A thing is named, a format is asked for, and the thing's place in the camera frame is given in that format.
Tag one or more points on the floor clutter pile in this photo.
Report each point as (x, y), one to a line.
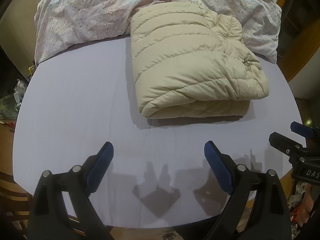
(303, 205)

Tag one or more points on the cream quilted down jacket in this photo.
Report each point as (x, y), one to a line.
(187, 67)

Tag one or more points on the wooden chair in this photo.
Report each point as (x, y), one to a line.
(15, 192)

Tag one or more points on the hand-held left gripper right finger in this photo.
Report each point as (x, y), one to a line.
(220, 170)

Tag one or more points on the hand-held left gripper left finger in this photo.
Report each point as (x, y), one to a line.
(100, 165)

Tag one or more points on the wooden cabinet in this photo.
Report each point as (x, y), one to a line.
(300, 30)

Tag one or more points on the pink floral quilt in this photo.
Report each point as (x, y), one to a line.
(87, 15)

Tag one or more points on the clear plastic bags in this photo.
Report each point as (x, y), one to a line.
(13, 97)

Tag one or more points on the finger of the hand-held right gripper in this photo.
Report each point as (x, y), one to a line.
(301, 129)
(285, 141)

